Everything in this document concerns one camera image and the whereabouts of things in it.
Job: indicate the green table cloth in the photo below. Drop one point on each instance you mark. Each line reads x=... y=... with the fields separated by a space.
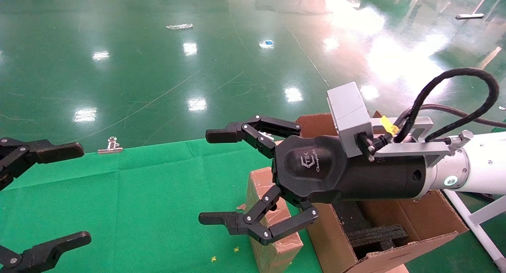
x=138 y=206

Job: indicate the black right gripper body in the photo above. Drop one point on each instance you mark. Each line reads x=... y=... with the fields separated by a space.
x=316 y=174

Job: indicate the white tubular frame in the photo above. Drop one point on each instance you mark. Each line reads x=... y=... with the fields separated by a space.
x=474 y=225

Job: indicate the small cardboard scrap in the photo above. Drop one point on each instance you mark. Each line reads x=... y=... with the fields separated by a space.
x=240 y=206

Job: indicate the black foam insert block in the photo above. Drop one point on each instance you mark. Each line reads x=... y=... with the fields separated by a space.
x=375 y=237

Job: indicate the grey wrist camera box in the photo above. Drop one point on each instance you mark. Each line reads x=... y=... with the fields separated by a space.
x=348 y=115

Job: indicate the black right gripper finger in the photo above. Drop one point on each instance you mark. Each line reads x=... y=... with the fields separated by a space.
x=237 y=221
x=233 y=132

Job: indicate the silver binder clip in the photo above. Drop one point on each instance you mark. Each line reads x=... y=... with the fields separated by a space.
x=110 y=146
x=266 y=135

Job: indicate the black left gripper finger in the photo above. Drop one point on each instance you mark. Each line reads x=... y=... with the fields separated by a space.
x=43 y=253
x=55 y=151

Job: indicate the large open cardboard carton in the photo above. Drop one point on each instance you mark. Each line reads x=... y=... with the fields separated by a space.
x=419 y=221

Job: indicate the silver camera mounting bracket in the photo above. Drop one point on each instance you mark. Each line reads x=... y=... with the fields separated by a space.
x=407 y=148

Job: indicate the small brown cardboard box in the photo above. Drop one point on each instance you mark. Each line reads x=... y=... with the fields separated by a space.
x=259 y=186

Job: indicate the white floor stand base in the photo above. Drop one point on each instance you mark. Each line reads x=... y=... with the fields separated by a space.
x=469 y=16

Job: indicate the black perforated plastic tray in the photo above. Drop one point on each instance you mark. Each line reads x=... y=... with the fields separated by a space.
x=484 y=196

